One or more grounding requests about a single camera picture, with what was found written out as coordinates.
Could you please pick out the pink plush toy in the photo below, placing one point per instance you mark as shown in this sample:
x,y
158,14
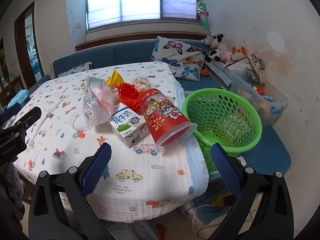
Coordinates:
x,y
228,56

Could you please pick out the person's left forearm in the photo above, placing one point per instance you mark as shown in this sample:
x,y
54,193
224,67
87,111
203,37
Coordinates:
x,y
13,187

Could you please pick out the clear plastic storage box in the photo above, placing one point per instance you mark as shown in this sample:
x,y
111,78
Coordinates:
x,y
272,107

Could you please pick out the clear plastic cup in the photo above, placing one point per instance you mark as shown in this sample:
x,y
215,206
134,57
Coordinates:
x,y
82,128

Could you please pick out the light blue cloth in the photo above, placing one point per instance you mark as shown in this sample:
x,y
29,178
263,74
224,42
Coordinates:
x,y
18,98

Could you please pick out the beige cloth pile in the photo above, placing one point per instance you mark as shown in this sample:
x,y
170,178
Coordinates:
x,y
247,66

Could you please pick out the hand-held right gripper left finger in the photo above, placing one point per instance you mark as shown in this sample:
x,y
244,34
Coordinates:
x,y
97,170

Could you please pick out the window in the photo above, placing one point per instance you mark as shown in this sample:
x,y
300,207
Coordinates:
x,y
140,0

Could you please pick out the blue mat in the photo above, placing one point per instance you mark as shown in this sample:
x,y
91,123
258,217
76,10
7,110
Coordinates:
x,y
210,213

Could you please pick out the wooden glass-door cabinet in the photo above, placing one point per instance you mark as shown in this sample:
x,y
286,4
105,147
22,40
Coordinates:
x,y
28,45

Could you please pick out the white milk carton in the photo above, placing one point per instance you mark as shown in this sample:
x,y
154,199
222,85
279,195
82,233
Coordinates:
x,y
125,125

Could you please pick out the brown wooden rail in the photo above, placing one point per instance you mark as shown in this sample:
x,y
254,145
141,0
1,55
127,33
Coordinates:
x,y
120,41

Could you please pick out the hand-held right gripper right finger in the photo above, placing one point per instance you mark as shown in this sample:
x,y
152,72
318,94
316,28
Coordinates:
x,y
226,170

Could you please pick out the clear printed plastic bag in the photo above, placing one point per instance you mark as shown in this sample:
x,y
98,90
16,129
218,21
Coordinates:
x,y
97,97

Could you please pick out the yellow snack packet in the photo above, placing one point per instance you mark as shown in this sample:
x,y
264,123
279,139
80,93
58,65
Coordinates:
x,y
115,78

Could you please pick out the large butterfly print pillow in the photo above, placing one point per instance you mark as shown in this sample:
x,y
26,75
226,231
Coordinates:
x,y
175,55

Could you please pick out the grey plush toy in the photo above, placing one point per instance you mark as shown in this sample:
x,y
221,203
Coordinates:
x,y
207,40

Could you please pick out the red foam fruit net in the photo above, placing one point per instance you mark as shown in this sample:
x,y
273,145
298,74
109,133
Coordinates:
x,y
128,92

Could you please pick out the blue sofa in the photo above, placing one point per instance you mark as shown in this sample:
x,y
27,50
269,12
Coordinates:
x,y
130,52

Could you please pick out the long blue patterned box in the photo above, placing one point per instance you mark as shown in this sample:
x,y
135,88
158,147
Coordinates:
x,y
220,72

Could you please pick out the person's plaid trousers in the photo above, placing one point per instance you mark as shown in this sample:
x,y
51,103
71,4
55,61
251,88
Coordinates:
x,y
125,230

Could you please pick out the clear cup with crumpled tissue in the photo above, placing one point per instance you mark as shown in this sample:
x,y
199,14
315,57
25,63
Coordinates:
x,y
141,83

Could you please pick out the small butterfly print pillow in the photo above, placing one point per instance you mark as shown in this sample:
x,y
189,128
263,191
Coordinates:
x,y
77,69

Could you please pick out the colourful pinwheel toy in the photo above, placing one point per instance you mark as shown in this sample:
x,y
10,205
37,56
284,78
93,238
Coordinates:
x,y
203,15

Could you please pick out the red cartoon can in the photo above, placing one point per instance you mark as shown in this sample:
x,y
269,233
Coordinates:
x,y
155,120

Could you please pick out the black and white cow plush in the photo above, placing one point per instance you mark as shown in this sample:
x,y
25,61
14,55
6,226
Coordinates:
x,y
220,43

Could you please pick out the vehicle print white blanket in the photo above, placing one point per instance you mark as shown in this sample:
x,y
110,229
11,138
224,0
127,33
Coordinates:
x,y
150,180

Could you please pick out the small orange ball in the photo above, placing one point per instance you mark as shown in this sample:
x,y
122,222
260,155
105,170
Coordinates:
x,y
204,73

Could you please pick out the green plastic basket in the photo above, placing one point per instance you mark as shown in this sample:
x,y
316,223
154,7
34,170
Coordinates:
x,y
240,149

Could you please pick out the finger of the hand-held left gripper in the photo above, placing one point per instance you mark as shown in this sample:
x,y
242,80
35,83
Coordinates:
x,y
31,115

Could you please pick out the orange fox plush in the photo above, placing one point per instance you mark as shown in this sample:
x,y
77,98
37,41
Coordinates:
x,y
238,52

